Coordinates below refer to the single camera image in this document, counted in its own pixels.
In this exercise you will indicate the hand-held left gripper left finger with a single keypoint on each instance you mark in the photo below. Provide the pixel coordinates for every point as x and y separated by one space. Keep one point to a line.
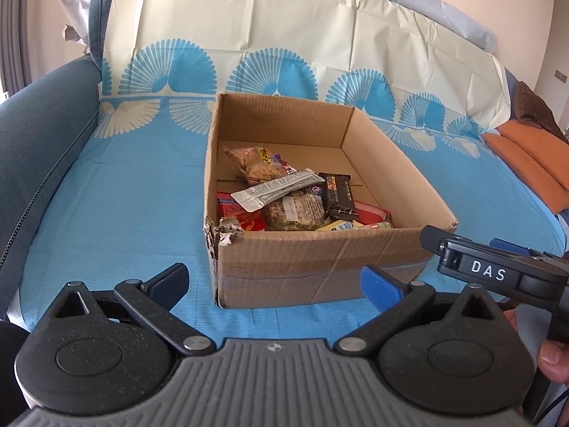
171 282

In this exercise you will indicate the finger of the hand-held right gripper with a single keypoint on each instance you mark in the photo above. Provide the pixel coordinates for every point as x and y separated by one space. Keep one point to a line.
511 247
480 267

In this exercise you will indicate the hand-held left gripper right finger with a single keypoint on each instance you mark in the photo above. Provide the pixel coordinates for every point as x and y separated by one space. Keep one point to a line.
380 289

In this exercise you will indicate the green and yellow snack packet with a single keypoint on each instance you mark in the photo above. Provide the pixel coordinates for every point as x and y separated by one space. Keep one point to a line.
373 225

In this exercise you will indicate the brown cardboard box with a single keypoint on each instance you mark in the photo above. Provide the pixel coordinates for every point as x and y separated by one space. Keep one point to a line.
289 267

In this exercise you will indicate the red and white snack packet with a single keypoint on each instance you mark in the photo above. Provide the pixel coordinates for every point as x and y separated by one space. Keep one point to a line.
231 207

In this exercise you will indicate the dark brown chocolate bar packet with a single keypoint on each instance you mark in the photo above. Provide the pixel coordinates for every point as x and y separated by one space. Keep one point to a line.
340 195

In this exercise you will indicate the clear seed cake packet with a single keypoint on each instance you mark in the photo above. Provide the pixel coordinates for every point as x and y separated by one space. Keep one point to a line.
293 211

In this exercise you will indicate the silver snack wrapper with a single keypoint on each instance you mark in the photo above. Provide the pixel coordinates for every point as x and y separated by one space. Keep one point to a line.
275 189

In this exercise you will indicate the beige nut snack packet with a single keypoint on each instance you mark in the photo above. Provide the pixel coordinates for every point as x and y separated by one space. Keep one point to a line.
253 162

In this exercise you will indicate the purple snack packet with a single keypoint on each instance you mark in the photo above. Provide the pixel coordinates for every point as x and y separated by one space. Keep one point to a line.
286 167

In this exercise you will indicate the person's right hand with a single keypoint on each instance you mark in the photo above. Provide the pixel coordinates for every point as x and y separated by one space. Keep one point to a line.
555 362

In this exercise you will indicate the orange cushion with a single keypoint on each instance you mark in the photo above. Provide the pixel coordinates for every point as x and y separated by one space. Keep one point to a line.
520 171
542 146

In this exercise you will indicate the blue and cream printed cover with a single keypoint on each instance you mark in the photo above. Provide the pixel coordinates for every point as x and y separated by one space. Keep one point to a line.
133 195

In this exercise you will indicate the person's grey clothing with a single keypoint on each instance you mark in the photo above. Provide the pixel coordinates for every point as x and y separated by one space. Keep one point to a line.
555 404

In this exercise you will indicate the brown blanket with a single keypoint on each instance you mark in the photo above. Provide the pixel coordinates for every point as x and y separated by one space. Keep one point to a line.
535 106

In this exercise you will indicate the blue fabric sofa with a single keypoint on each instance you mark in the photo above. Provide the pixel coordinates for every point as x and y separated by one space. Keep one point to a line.
44 133

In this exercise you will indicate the light grey sheet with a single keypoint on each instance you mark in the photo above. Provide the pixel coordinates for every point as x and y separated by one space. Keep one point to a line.
82 9

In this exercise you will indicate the grey curtain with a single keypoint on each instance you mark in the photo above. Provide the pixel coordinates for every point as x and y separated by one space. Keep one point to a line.
13 26

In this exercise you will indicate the wall light switch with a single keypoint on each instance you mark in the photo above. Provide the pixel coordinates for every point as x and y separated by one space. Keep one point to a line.
562 76

